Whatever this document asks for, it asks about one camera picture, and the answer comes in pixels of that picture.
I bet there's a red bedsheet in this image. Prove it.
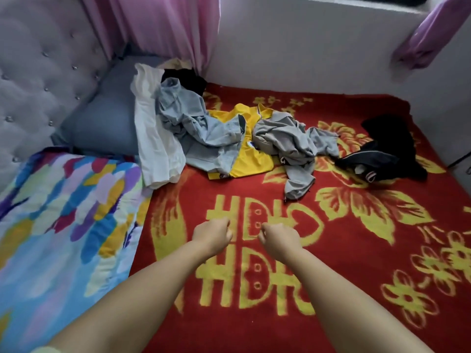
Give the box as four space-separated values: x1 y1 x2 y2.
129 83 471 353

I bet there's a white bed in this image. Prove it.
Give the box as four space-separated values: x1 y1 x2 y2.
0 0 471 353

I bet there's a wide pink curtain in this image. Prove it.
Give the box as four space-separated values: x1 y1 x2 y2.
81 0 222 75

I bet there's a grey pillow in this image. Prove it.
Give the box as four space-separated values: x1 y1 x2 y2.
50 55 172 159

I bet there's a person's right hand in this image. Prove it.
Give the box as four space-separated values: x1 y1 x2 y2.
258 222 304 264

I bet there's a light grey denim jacket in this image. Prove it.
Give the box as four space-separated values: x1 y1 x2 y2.
156 77 248 176

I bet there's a person's left hand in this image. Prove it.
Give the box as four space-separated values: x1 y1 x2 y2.
190 218 234 259

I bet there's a white tufted headboard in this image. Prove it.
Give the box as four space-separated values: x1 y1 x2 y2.
0 0 113 193

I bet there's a pile of mixed clothes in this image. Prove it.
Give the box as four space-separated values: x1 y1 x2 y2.
131 58 429 202

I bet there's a person's right forearm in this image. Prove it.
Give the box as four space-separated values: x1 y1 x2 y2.
283 250 435 353

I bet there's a person's left forearm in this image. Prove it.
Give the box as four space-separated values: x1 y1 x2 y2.
48 242 210 353

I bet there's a tied pink curtain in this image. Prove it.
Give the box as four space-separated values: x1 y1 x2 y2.
392 0 471 71

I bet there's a colourful patterned pillow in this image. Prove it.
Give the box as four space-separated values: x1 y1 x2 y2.
0 147 153 353

